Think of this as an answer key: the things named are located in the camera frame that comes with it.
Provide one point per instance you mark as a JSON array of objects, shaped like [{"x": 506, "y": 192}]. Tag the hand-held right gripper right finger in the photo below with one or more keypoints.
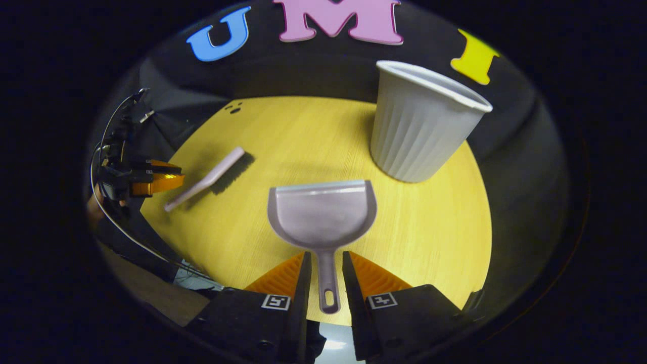
[{"x": 356, "y": 313}]

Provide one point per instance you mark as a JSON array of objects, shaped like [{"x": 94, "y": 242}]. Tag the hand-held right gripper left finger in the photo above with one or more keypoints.
[{"x": 298, "y": 313}]

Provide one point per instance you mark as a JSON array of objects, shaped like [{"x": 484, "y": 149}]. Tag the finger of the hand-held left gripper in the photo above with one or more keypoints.
[
  {"x": 162, "y": 184},
  {"x": 167, "y": 166}
]

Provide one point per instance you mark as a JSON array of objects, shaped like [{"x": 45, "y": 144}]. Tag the small grey broom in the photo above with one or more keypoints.
[{"x": 212, "y": 177}]

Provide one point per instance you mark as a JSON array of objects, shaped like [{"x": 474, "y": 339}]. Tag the grey plastic dustpan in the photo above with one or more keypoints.
[{"x": 323, "y": 212}]

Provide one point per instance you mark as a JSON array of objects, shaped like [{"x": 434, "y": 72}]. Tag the grey ribbed garbage bin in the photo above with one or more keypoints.
[{"x": 419, "y": 126}]

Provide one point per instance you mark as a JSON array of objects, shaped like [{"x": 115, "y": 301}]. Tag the yellow wooden desktop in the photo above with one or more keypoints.
[{"x": 303, "y": 141}]

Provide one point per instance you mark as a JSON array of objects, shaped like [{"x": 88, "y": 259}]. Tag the white cloth clip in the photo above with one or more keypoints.
[{"x": 147, "y": 117}]

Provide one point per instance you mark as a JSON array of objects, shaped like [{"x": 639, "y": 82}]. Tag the black table edge bracket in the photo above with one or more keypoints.
[{"x": 472, "y": 299}]

